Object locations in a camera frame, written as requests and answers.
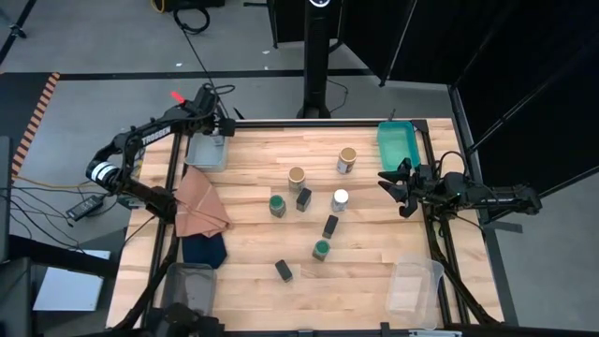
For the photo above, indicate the gold-lid spice jar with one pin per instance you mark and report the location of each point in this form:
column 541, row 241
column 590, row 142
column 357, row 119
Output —
column 347, row 158
column 296, row 178

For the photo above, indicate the black tower stand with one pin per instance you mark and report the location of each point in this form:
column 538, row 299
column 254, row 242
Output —
column 317, row 56

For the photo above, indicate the black aluminium table frame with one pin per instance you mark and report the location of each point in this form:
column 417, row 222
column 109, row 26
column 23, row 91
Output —
column 304, row 124

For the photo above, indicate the navy blue cloth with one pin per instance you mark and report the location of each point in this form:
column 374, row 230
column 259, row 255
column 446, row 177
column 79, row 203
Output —
column 203, row 250

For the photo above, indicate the large black partition panel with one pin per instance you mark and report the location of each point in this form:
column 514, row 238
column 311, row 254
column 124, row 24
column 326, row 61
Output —
column 529, row 93

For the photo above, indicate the green-lid herb jar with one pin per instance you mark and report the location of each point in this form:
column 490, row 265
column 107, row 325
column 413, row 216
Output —
column 277, row 204
column 321, row 248

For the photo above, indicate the white board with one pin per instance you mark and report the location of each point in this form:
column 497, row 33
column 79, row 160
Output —
column 70, row 285

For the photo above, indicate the clear plastic container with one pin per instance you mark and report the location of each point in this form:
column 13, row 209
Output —
column 412, row 290

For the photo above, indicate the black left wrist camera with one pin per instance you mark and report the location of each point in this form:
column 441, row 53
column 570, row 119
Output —
column 205, row 99

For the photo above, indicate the orange black striped tape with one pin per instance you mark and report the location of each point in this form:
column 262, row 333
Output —
column 37, row 117

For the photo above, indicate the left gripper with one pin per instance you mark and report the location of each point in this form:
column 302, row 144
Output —
column 226, row 127

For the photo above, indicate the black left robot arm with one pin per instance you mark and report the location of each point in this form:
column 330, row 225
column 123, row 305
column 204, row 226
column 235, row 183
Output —
column 156, row 135

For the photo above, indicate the smoky clear plastic bin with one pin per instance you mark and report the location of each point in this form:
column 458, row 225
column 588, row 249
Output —
column 189, row 285

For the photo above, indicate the green spice tin black lid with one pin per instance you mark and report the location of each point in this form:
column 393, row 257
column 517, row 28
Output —
column 330, row 226
column 283, row 270
column 303, row 199

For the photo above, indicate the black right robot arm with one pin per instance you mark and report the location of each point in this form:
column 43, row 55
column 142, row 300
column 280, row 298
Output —
column 505, row 194

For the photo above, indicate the teal plastic tray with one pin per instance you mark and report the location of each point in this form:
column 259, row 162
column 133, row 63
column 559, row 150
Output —
column 398, row 145

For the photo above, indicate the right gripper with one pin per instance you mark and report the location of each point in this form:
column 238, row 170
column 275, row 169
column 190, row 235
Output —
column 428, row 187

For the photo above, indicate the pink cloth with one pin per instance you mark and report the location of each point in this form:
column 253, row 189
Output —
column 201, row 206

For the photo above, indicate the black tripod leg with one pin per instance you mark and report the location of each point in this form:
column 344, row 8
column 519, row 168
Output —
column 16, row 29

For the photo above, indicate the dark monitor edge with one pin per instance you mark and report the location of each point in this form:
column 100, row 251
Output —
column 4, row 196

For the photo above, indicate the black power adapter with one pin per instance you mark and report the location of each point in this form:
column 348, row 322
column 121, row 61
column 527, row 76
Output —
column 84, row 207

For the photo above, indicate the red tape tag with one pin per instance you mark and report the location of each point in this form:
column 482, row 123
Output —
column 178, row 97

